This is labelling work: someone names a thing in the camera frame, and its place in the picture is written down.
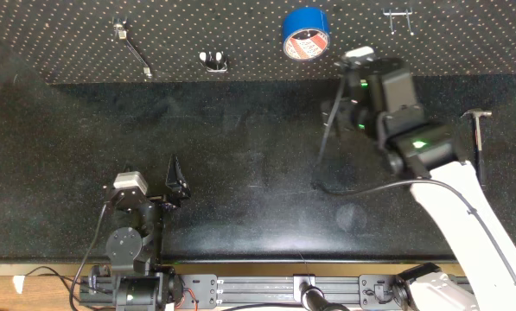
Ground black cable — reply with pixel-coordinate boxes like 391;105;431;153
68;202;110;311
311;75;466;204

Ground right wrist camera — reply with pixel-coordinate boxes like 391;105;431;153
341;45;378;64

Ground wrench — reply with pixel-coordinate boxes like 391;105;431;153
113;23;154;81

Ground black and white pliers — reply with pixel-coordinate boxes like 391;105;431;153
198;50;229;73

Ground hammer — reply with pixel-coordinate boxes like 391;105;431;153
460;108;494;187

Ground roll of blue tape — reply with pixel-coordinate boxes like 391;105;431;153
281;6;331;61

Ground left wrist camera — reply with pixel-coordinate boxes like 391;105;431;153
112;170;150;195

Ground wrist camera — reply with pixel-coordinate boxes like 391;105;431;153
112;170;150;195
341;45;378;64

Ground mounting rail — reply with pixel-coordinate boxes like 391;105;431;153
78;263;475;311

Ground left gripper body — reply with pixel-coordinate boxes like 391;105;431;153
147;193;192;213

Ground black pegboard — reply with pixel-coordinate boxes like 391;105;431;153
0;0;516;86

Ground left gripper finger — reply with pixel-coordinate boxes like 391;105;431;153
165;154;193;200

